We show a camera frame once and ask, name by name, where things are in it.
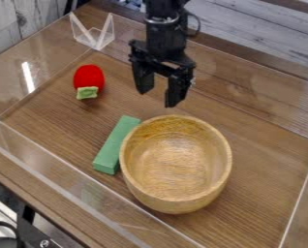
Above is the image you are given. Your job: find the wooden bowl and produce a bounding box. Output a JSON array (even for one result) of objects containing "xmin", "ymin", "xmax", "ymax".
[{"xmin": 119, "ymin": 114, "xmax": 234, "ymax": 214}]

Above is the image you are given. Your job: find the red plush strawberry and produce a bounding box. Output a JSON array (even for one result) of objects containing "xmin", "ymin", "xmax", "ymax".
[{"xmin": 72, "ymin": 64, "xmax": 106, "ymax": 100}]

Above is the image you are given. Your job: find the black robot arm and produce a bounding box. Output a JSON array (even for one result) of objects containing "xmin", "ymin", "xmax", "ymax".
[{"xmin": 128, "ymin": 0, "xmax": 200, "ymax": 108}]

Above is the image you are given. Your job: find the black table leg bracket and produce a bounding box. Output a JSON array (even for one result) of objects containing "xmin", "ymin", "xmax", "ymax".
[{"xmin": 18, "ymin": 205, "xmax": 63, "ymax": 248}]

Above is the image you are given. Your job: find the clear acrylic corner bracket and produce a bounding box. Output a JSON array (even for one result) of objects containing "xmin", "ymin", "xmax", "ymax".
[{"xmin": 68, "ymin": 13, "xmax": 115, "ymax": 51}]

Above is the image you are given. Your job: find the green rectangular block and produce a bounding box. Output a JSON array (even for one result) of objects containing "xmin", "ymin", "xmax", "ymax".
[{"xmin": 92, "ymin": 115, "xmax": 142, "ymax": 175}]

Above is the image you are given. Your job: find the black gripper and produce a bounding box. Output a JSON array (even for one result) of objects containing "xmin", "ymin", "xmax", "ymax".
[{"xmin": 130, "ymin": 40, "xmax": 196, "ymax": 108}]

